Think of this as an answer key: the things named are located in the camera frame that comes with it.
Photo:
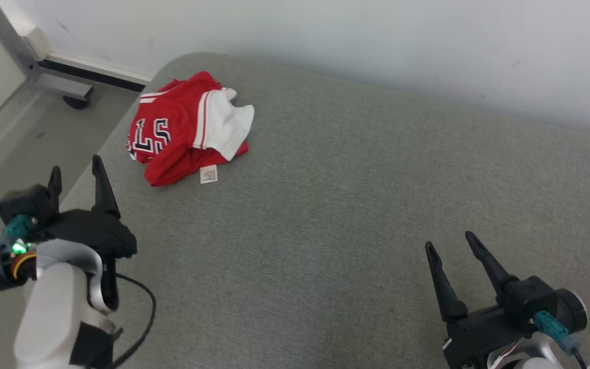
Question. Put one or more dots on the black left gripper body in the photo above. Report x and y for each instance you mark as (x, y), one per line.
(95, 230)

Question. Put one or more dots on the red and white jersey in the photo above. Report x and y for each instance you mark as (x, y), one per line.
(172, 164)

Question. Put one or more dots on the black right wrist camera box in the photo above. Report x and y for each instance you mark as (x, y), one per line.
(528, 300)

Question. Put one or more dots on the black round frame foot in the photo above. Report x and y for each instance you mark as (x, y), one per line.
(76, 102)

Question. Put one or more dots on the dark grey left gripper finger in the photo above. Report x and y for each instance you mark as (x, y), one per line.
(104, 197)
(56, 182)

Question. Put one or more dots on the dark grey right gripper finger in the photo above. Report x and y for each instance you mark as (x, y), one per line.
(489, 266)
(446, 292)

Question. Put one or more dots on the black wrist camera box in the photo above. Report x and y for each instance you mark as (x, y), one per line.
(528, 300)
(26, 202)

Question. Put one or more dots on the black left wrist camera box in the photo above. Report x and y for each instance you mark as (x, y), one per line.
(26, 202)

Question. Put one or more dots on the grey metal frame leg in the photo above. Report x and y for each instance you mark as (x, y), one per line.
(13, 46)

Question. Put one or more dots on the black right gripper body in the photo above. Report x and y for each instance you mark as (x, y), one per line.
(474, 338)

